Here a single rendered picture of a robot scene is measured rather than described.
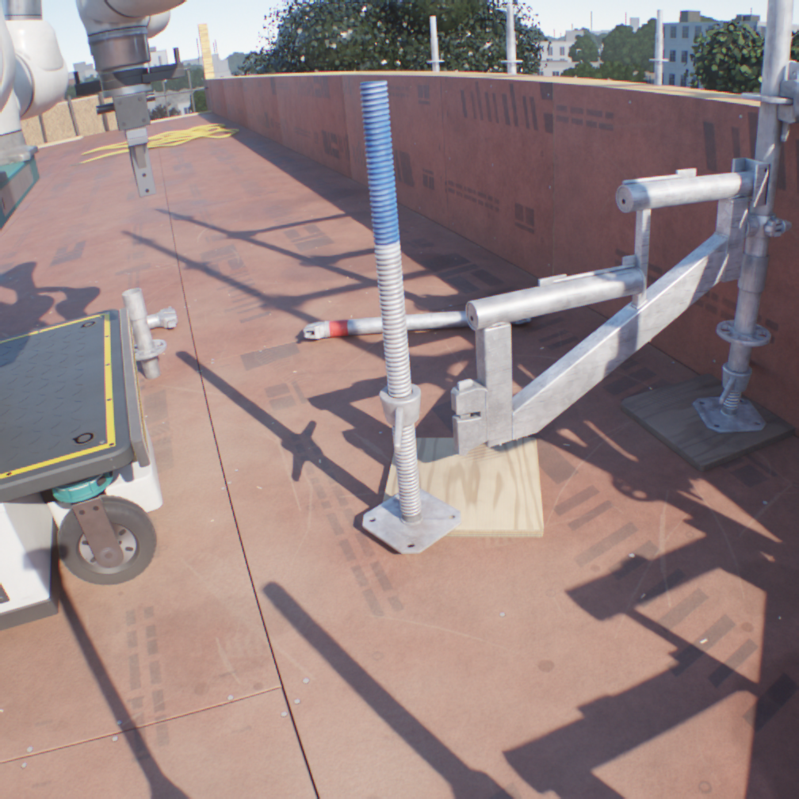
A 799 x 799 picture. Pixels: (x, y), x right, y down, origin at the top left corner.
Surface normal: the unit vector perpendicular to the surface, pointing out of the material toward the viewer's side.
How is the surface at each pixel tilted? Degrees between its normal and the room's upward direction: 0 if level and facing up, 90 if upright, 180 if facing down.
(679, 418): 0
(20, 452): 0
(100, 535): 90
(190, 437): 0
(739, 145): 90
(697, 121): 90
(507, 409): 90
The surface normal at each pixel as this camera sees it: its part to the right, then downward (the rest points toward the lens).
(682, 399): -0.07, -0.86
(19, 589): 0.41, 0.44
